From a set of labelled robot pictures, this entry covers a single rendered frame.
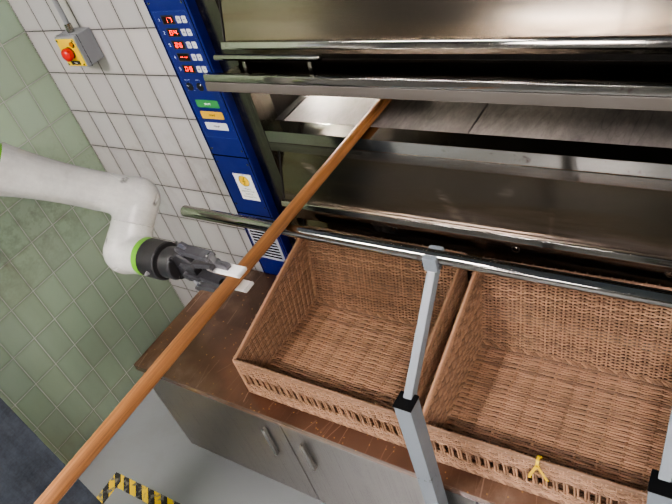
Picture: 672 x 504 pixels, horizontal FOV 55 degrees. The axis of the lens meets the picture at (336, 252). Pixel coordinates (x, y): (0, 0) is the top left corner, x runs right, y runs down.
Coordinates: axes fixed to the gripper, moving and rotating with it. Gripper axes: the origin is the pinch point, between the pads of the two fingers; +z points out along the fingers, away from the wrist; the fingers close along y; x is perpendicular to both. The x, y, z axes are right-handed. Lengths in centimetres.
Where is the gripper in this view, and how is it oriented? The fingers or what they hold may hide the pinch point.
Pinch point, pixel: (234, 277)
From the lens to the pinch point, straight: 139.8
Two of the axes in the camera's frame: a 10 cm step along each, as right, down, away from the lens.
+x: -4.8, 6.6, -5.8
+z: 8.4, 1.6, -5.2
